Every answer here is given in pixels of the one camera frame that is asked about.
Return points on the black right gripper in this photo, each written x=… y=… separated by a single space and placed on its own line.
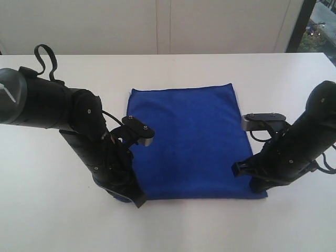
x=292 y=155

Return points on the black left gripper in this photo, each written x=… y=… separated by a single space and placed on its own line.
x=109 y=165

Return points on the blue towel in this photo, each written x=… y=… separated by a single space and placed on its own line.
x=198 y=137

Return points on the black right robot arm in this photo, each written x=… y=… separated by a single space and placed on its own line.
x=320 y=109

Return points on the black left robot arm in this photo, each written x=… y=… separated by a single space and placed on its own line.
x=78 y=115

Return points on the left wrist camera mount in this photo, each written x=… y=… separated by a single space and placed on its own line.
x=136 y=130

